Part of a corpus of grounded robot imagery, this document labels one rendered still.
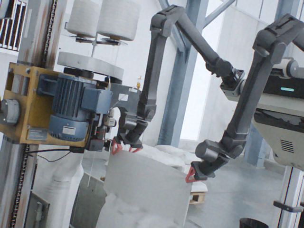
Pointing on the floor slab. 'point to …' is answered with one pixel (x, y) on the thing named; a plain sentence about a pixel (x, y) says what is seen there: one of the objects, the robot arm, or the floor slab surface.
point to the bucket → (251, 223)
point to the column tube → (35, 35)
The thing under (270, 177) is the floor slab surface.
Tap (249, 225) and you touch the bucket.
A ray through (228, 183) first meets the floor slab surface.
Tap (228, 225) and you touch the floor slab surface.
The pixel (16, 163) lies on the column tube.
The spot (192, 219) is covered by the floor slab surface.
